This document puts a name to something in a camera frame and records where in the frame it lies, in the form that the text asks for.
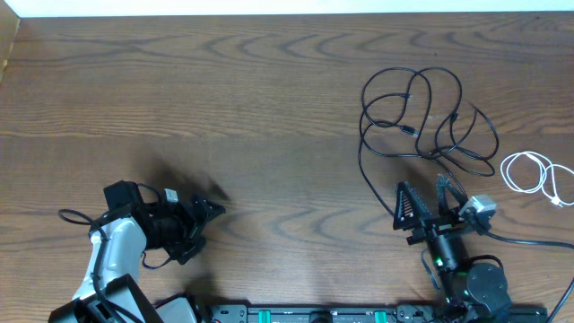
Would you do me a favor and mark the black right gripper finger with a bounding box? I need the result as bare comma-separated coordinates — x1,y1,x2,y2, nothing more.
437,175,468,215
394,181,432,224

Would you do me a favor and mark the black usb cable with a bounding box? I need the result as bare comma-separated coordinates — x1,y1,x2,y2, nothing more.
361,66,500,178
357,92,422,216

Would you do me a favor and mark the white usb cable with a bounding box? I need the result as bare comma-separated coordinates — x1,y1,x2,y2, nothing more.
499,150,574,208

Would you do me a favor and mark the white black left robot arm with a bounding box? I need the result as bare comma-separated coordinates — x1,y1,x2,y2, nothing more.
48,196,225,322

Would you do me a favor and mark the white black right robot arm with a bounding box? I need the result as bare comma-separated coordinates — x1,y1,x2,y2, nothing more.
393,176,512,322

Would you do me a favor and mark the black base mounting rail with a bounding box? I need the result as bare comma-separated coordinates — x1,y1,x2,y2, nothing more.
196,303,551,323

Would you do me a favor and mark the black left camera cable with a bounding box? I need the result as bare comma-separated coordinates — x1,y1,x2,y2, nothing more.
57,208,135,323

